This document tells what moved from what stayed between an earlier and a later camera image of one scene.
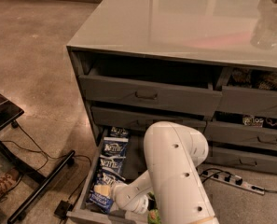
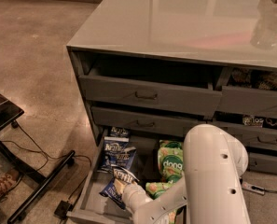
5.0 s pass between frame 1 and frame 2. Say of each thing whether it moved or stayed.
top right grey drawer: stayed
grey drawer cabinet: stayed
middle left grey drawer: stayed
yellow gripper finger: moved
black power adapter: stayed
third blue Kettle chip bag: stayed
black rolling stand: stayed
